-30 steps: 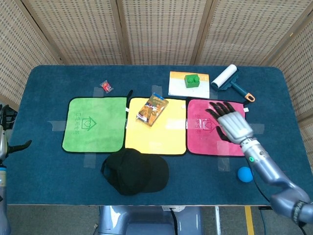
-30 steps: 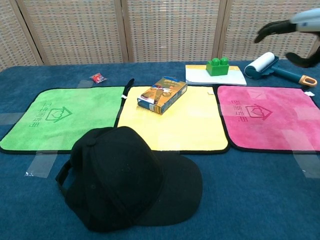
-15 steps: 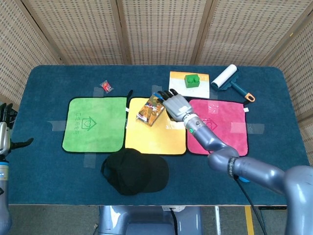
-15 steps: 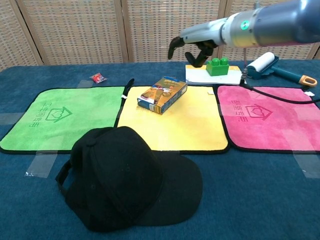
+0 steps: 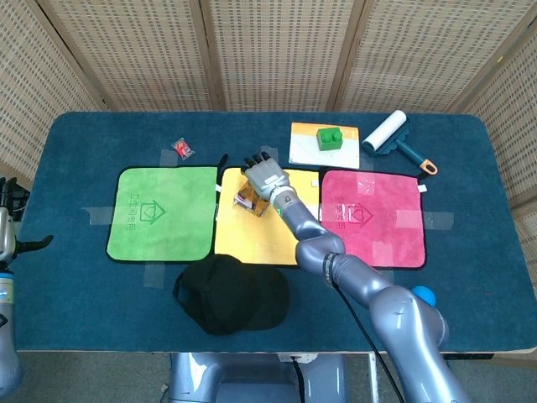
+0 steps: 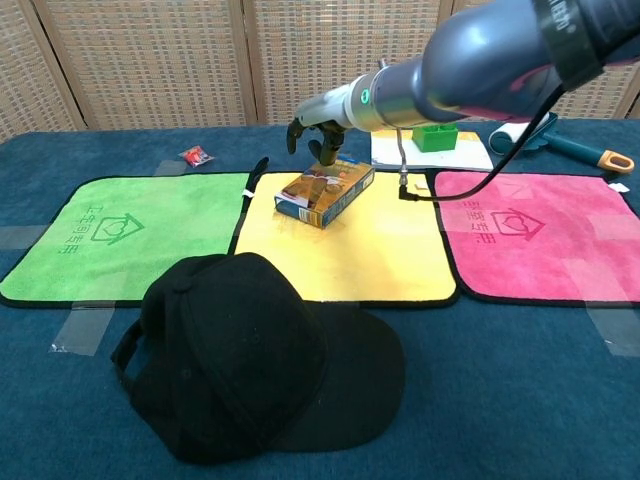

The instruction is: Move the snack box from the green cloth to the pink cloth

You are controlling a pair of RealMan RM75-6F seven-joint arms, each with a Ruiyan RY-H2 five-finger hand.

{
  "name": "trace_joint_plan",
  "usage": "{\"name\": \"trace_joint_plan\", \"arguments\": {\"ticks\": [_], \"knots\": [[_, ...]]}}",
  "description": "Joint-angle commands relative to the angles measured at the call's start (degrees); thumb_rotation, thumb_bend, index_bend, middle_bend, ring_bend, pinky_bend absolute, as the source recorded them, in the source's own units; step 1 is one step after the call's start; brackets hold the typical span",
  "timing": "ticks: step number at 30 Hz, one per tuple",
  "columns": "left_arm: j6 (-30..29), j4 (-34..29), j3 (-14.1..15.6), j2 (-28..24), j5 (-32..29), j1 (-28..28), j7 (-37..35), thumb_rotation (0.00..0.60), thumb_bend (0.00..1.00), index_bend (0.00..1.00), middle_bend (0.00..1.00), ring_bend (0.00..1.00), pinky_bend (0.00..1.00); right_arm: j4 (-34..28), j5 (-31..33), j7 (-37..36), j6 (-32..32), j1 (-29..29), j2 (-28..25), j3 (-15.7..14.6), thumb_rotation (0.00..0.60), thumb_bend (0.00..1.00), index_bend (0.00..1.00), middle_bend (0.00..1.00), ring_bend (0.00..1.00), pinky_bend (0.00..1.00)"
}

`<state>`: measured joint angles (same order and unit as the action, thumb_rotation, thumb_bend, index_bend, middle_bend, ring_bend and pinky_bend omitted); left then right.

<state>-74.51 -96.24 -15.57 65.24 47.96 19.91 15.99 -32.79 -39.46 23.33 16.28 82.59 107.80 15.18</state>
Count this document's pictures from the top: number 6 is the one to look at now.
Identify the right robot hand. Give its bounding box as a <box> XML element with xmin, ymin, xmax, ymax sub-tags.
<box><xmin>286</xmin><ymin>85</ymin><xmax>362</xmax><ymax>166</ymax></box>

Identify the orange blue printed carton box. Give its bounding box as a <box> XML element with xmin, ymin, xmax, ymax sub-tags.
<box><xmin>273</xmin><ymin>155</ymin><xmax>376</xmax><ymax>230</ymax></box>

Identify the yellow microfiber mat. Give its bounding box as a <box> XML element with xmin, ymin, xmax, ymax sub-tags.
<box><xmin>232</xmin><ymin>157</ymin><xmax>460</xmax><ymax>309</ymax></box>

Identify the green microfiber mat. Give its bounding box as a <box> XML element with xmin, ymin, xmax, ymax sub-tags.
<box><xmin>0</xmin><ymin>172</ymin><xmax>251</xmax><ymax>308</ymax></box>

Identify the pink microfiber mat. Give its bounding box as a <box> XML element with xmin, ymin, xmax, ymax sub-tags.
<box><xmin>432</xmin><ymin>169</ymin><xmax>640</xmax><ymax>307</ymax></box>

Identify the green toy building brick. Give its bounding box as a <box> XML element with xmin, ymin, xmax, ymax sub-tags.
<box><xmin>412</xmin><ymin>123</ymin><xmax>460</xmax><ymax>154</ymax></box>

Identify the white flat board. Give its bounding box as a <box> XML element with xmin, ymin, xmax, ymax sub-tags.
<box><xmin>369</xmin><ymin>129</ymin><xmax>495</xmax><ymax>171</ymax></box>

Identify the woven folding screen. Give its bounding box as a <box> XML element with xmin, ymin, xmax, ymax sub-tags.
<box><xmin>0</xmin><ymin>0</ymin><xmax>640</xmax><ymax>145</ymax></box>

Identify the small red candy wrapper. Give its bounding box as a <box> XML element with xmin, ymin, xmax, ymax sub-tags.
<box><xmin>178</xmin><ymin>144</ymin><xmax>215</xmax><ymax>167</ymax></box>

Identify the black baseball cap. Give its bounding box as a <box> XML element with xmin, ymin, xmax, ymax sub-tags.
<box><xmin>110</xmin><ymin>252</ymin><xmax>406</xmax><ymax>464</ymax></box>

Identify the blue table cloth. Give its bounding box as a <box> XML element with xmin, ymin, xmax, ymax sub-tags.
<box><xmin>0</xmin><ymin>118</ymin><xmax>640</xmax><ymax>480</ymax></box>

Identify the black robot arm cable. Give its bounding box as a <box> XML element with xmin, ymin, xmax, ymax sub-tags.
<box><xmin>395</xmin><ymin>82</ymin><xmax>569</xmax><ymax>204</ymax></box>

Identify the lint roller teal handle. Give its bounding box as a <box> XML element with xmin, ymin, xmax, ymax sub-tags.
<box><xmin>487</xmin><ymin>112</ymin><xmax>635</xmax><ymax>175</ymax></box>

